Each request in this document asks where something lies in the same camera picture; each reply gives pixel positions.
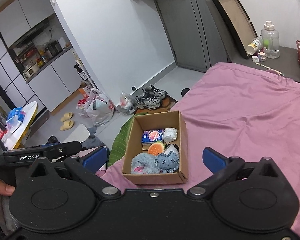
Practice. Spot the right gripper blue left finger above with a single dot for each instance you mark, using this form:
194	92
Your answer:
94	159

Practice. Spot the black sandal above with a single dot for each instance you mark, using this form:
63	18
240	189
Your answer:
184	92

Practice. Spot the tipped white paper cup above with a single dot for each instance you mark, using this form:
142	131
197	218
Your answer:
255	46

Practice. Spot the blue denim plush toy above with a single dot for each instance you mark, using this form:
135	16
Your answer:
167	163

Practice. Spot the small clear plastic bag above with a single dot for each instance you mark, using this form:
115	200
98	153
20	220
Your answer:
128	104

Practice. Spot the white plastic bag with items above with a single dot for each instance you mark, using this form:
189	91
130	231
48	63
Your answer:
97	107

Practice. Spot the green leaf cartoon rug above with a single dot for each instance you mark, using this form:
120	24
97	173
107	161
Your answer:
120	143

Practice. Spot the small white box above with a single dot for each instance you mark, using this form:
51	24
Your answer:
259	57

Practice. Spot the brown cardboard box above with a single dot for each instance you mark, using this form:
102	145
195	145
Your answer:
141	123

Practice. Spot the white wrapped soft bundle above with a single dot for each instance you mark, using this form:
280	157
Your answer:
170	135

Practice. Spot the grey sneakers pair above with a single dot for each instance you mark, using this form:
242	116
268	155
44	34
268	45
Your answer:
151	98

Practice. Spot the white kitchen cabinets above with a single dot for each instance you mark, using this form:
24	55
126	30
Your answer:
37	60

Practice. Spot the burger plush toy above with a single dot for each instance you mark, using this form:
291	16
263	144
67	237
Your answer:
156	148

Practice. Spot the grey fluffy slipper plush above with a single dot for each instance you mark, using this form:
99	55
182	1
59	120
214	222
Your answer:
144	163

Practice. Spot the blue tissue pack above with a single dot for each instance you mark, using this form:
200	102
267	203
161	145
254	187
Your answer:
152	136

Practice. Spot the black lace fabric piece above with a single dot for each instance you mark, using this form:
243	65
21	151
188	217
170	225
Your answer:
173	144

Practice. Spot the clear plastic item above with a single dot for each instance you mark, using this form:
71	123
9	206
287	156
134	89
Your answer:
171	148

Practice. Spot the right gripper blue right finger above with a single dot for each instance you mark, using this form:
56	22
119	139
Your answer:
213	160

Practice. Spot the grey door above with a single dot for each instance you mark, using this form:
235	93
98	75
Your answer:
192	33

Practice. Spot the yellow slippers pair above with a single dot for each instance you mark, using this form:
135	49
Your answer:
67	122

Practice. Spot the pink bed sheet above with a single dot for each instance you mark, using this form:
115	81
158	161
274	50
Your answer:
251	117

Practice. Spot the black framed brown board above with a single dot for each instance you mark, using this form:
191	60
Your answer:
238	24

